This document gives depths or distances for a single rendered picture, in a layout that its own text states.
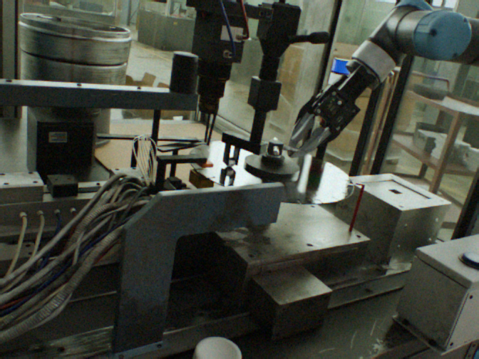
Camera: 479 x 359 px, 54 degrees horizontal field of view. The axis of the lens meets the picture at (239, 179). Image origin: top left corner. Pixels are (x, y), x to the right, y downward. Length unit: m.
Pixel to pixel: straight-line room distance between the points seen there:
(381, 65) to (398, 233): 0.37
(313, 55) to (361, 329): 0.89
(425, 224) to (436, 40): 0.47
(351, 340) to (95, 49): 0.97
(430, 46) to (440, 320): 0.45
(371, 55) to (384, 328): 0.49
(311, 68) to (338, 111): 0.64
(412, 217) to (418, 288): 0.22
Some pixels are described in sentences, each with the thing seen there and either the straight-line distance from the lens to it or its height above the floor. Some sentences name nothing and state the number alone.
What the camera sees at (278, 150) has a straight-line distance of 0.88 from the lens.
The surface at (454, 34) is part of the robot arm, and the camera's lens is 0.83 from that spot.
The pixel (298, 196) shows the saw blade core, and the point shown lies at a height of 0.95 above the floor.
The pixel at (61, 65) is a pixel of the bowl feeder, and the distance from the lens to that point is 1.37.
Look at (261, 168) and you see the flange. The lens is 0.88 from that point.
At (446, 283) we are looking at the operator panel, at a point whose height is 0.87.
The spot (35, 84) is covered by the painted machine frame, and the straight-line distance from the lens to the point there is 0.92.
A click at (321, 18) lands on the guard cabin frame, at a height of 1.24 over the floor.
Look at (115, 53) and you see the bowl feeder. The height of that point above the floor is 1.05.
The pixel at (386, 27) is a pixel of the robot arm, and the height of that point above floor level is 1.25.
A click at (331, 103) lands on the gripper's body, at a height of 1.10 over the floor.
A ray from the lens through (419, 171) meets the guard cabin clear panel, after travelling 1.26.
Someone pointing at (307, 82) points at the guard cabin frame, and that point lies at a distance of 1.51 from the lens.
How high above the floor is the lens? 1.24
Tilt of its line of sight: 20 degrees down
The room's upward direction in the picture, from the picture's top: 11 degrees clockwise
